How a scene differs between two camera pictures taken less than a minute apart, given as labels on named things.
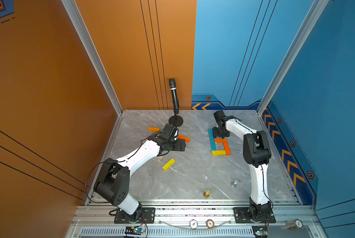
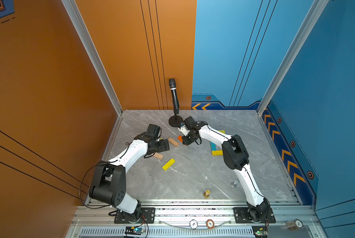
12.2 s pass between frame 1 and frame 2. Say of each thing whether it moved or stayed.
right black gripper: moved
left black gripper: moved
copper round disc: stayed
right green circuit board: stayed
